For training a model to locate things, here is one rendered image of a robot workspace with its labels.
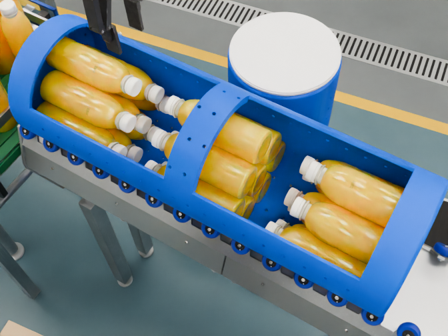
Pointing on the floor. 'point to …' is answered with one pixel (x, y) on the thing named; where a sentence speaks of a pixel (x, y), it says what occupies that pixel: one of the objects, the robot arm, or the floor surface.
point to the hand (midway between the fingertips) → (123, 27)
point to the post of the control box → (14, 269)
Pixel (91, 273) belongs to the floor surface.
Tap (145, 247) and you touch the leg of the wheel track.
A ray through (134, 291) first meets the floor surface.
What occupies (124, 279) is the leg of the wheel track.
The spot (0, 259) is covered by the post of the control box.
